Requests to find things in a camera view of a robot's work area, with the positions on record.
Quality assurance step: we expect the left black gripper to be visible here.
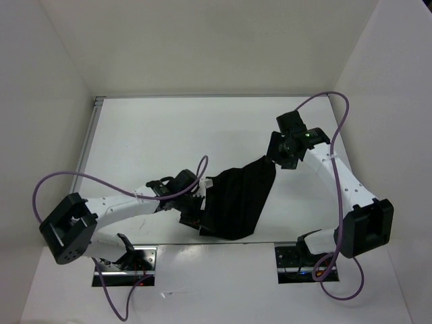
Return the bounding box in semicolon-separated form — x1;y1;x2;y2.
173;192;215;232

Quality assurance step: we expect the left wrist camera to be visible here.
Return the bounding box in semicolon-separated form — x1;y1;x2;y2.
173;169;213;196

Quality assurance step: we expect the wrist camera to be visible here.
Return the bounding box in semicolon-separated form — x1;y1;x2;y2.
276;111;306;134
173;169;213;196

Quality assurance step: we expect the black skirt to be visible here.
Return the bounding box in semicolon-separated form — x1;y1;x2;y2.
199;156;276;240

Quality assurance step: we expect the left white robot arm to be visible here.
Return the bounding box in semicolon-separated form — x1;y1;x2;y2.
39;177;204;270

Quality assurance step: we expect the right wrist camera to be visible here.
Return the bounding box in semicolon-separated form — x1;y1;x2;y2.
276;111;306;134

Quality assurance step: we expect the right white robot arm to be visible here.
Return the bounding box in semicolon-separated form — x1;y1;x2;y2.
267;128;394;265

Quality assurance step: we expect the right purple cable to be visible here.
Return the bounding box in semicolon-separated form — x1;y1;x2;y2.
296;90;365;301

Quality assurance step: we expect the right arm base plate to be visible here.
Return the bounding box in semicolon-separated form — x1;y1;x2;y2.
274;243;324;284

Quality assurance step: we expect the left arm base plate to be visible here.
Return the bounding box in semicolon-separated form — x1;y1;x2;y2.
97;245;157;287

